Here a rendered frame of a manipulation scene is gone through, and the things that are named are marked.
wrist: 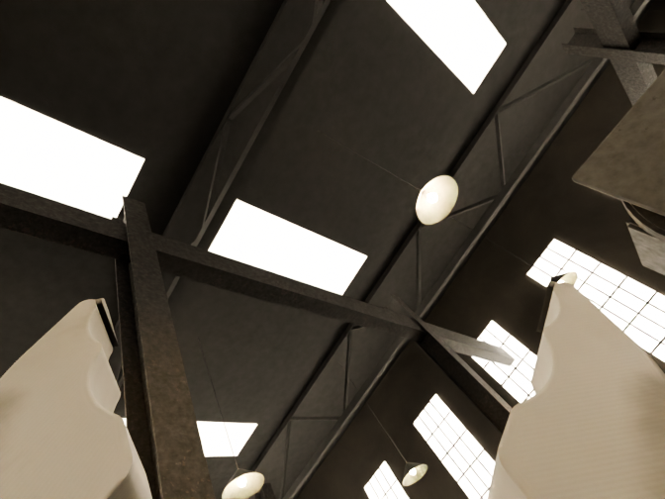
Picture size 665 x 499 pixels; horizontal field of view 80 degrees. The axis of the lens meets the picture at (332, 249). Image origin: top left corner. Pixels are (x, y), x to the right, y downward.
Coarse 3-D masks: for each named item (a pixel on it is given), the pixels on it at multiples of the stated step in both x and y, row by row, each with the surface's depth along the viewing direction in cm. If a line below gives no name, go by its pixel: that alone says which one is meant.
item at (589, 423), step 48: (576, 288) 11; (576, 336) 9; (624, 336) 9; (576, 384) 8; (624, 384) 8; (528, 432) 7; (576, 432) 7; (624, 432) 7; (528, 480) 6; (576, 480) 6; (624, 480) 6
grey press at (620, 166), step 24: (648, 96) 201; (624, 120) 204; (648, 120) 196; (624, 144) 199; (648, 144) 192; (600, 168) 202; (624, 168) 194; (648, 168) 187; (624, 192) 190; (648, 192) 183; (648, 216) 185; (648, 240) 206; (648, 264) 235
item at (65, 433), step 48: (48, 336) 10; (96, 336) 11; (0, 384) 9; (48, 384) 8; (96, 384) 9; (0, 432) 7; (48, 432) 7; (96, 432) 7; (0, 480) 7; (48, 480) 7; (96, 480) 6; (144, 480) 8
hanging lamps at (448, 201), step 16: (448, 176) 452; (432, 192) 480; (448, 192) 474; (416, 208) 452; (432, 208) 481; (448, 208) 480; (432, 224) 477; (576, 272) 703; (416, 464) 798; (240, 480) 561; (256, 480) 576; (416, 480) 823; (224, 496) 551; (240, 496) 572
